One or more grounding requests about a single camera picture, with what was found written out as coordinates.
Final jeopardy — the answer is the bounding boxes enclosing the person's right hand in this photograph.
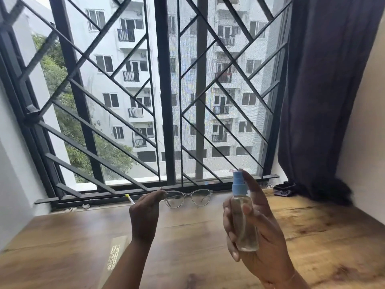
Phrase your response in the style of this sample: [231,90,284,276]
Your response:
[222,169,295,286]

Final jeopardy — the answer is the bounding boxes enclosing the person's left hand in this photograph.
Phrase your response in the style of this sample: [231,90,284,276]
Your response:
[128,187,166,246]

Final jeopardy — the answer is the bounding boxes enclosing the small spray bottle blue cap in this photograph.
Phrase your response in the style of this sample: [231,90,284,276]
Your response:
[231,171,260,252]

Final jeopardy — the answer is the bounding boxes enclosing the clear-framed eyeglasses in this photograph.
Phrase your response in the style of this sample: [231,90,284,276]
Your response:
[162,189,213,209]

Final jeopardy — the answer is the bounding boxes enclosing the translucent yellowish glasses case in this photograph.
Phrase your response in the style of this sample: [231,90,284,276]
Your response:
[97,236,128,289]

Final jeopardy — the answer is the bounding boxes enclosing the person's right forearm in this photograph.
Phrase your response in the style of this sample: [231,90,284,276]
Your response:
[261,271,310,289]

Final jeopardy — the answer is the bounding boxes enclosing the person's left forearm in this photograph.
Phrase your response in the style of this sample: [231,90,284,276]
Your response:
[102,237,157,289]

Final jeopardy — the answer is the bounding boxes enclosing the dark crumpled cloth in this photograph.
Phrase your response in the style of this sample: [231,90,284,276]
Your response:
[273,182,297,197]

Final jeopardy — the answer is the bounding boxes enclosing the black metal window grille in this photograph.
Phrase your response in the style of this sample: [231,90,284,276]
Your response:
[0,0,292,204]

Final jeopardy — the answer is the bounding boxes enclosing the white apartment building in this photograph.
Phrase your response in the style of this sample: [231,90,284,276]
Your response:
[65,0,283,178]

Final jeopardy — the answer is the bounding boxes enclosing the dark curtain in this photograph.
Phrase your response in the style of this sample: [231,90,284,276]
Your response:
[276,0,385,207]

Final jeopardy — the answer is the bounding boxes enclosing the green tree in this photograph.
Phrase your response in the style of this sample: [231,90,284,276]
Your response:
[31,33,136,183]

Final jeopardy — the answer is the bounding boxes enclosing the black window frame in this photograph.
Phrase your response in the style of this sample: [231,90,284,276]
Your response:
[0,0,294,210]

